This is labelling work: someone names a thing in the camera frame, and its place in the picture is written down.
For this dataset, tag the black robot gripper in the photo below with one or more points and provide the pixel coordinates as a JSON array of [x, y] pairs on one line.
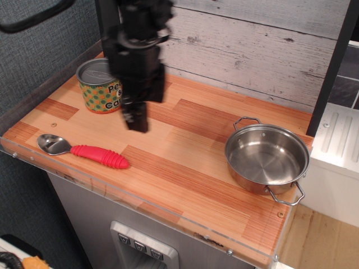
[[139, 69]]

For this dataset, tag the red handled metal spoon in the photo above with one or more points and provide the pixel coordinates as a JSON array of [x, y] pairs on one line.
[[55, 145]]

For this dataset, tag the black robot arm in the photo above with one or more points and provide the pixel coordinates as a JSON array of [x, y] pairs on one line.
[[130, 10]]

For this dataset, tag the peas and carrots can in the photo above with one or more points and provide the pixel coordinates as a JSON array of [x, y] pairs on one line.
[[102, 93]]

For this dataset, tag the clear acrylic edge guard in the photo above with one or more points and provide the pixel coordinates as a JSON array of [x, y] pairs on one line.
[[92, 204]]

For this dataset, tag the grey dispenser button panel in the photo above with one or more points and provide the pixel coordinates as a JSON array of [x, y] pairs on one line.
[[138, 250]]

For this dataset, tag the orange object bottom left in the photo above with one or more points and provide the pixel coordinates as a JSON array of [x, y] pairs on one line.
[[34, 263]]

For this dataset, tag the white drainboard sink unit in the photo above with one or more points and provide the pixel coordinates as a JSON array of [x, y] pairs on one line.
[[331, 182]]

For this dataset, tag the black vertical post left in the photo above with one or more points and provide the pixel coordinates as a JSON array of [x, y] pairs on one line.
[[109, 22]]

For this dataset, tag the black vertical post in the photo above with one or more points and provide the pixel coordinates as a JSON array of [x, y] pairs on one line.
[[109, 22], [334, 66]]

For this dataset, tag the silver two-handled pot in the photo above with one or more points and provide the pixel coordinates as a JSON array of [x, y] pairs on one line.
[[266, 159]]

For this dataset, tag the black vertical post right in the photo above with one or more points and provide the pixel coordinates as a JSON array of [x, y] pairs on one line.
[[334, 66]]

